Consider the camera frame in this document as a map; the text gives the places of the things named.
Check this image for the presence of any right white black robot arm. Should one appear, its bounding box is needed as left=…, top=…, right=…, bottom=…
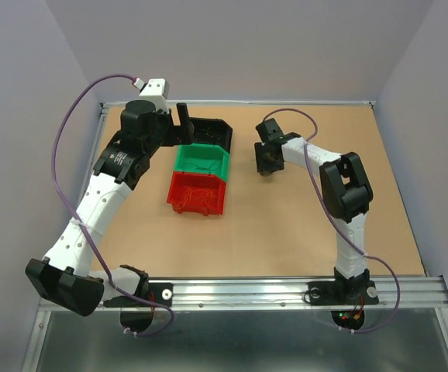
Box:
left=254, top=119, right=374, bottom=302

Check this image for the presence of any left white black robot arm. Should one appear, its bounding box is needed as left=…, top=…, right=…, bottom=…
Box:
left=25, top=100, right=194, bottom=316

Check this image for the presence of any black plastic bin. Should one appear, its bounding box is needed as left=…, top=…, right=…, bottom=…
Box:
left=190, top=117, right=233, bottom=153

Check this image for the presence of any green plastic bin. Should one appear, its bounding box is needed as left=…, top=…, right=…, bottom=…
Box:
left=174, top=143, right=230, bottom=182

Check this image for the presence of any red plastic bin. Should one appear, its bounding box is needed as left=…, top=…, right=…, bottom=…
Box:
left=167, top=171, right=227, bottom=216

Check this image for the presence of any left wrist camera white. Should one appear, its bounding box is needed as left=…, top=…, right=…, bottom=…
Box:
left=133, top=77, right=170, bottom=114

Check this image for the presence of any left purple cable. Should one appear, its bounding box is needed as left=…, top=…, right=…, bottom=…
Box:
left=50, top=73, right=174, bottom=337

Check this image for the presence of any purple cable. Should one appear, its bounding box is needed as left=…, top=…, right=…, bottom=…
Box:
left=262, top=108, right=400, bottom=335
left=50, top=73, right=174, bottom=337

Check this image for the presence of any orange cable in red bin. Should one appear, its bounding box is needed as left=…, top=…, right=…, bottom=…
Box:
left=173, top=184, right=217, bottom=212

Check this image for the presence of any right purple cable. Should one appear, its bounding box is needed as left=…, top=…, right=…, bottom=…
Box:
left=262, top=108, right=400, bottom=335

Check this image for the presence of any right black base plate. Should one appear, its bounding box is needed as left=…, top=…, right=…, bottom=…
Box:
left=305, top=281, right=379, bottom=306

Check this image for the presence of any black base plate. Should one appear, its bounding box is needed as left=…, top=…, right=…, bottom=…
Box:
left=103, top=281, right=174, bottom=308
left=305, top=281, right=379, bottom=306

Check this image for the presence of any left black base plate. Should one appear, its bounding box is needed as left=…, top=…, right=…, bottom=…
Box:
left=103, top=281, right=174, bottom=308

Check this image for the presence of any aluminium frame rail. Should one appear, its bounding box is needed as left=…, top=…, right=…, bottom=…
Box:
left=95, top=275, right=448, bottom=312

